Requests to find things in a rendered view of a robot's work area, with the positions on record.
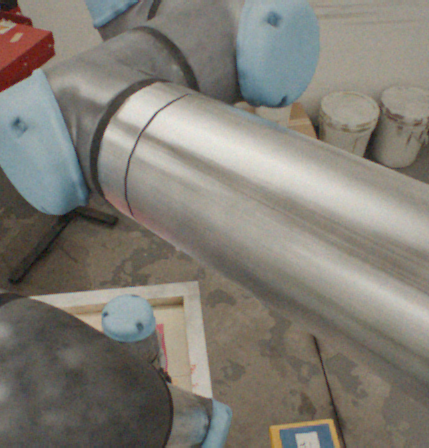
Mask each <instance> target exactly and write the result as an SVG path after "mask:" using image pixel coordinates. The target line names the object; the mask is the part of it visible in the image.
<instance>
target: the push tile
mask: <svg viewBox="0 0 429 448"><path fill-rule="evenodd" d="M279 437H280V441H281V446H282V448H335V446H334V442H333V439H332V435H331V432H330V429H329V423H323V424H314V425H307V426H299V427H291V428H283V429H279Z"/></svg>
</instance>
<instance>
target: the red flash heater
mask: <svg viewBox="0 0 429 448"><path fill-rule="evenodd" d="M54 45H55V41H54V37H53V32H52V31H49V30H45V29H37V28H33V25H32V21H31V17H28V16H21V15H17V14H13V13H12V14H11V13H9V12H4V11H1V10H0V92H3V91H5V90H7V89H9V88H10V87H12V86H14V85H16V84H17V83H19V82H21V81H23V80H25V79H26V78H27V77H28V76H30V75H31V74H33V71H35V70H37V69H39V68H41V67H42V65H43V64H45V63H46V62H47V61H48V60H50V59H51V58H52V57H54V56H56V52H55V48H54Z"/></svg>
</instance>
